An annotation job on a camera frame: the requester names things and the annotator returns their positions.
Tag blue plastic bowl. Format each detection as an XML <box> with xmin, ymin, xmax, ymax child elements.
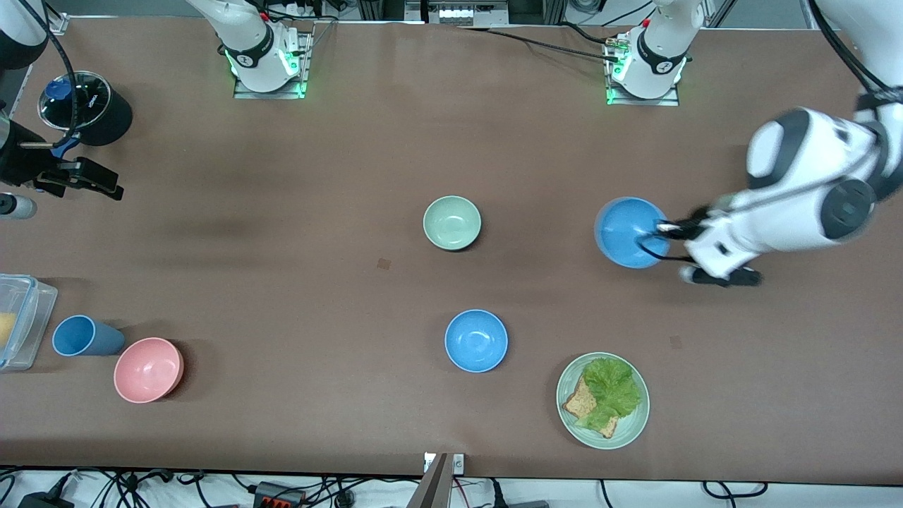
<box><xmin>444</xmin><ymin>309</ymin><xmax>509</xmax><ymax>373</ymax></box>
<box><xmin>594</xmin><ymin>197</ymin><xmax>672</xmax><ymax>270</ymax></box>

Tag green plastic bowl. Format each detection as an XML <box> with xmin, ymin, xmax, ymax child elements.
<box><xmin>423</xmin><ymin>195</ymin><xmax>483</xmax><ymax>252</ymax></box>

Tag pink plastic bowl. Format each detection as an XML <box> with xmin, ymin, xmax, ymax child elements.
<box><xmin>114</xmin><ymin>337</ymin><xmax>186</xmax><ymax>404</ymax></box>

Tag glass lid blue knob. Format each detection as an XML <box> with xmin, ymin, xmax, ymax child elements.
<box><xmin>37</xmin><ymin>71</ymin><xmax>112</xmax><ymax>132</ymax></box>

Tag clear plastic food container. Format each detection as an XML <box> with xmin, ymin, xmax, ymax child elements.
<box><xmin>0</xmin><ymin>274</ymin><xmax>59</xmax><ymax>373</ymax></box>

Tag blue plastic cup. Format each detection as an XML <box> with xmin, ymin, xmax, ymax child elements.
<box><xmin>51</xmin><ymin>314</ymin><xmax>126</xmax><ymax>358</ymax></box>

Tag green lettuce leaf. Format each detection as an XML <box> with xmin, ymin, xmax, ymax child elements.
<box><xmin>577</xmin><ymin>357</ymin><xmax>643</xmax><ymax>433</ymax></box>

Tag brown toast slice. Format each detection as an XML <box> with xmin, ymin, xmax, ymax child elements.
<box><xmin>562</xmin><ymin>376</ymin><xmax>622</xmax><ymax>440</ymax></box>

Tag green round plate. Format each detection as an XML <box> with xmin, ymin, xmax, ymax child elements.
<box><xmin>556</xmin><ymin>351</ymin><xmax>650</xmax><ymax>450</ymax></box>

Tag silver equipment box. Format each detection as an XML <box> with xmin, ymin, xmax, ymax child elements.
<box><xmin>422</xmin><ymin>0</ymin><xmax>510</xmax><ymax>26</ymax></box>

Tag black red power strip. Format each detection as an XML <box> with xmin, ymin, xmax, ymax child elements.
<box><xmin>253</xmin><ymin>481</ymin><xmax>305</xmax><ymax>508</ymax></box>

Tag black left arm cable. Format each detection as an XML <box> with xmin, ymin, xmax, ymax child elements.
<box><xmin>635</xmin><ymin>0</ymin><xmax>903</xmax><ymax>263</ymax></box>

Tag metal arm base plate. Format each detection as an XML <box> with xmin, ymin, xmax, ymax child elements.
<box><xmin>605</xmin><ymin>32</ymin><xmax>682</xmax><ymax>107</ymax></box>
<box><xmin>233</xmin><ymin>28</ymin><xmax>309</xmax><ymax>100</ymax></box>

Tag black table cable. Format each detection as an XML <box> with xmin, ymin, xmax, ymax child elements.
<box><xmin>455</xmin><ymin>25</ymin><xmax>625</xmax><ymax>63</ymax></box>

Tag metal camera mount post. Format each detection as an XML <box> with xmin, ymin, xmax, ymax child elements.
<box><xmin>408</xmin><ymin>452</ymin><xmax>466</xmax><ymax>508</ymax></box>

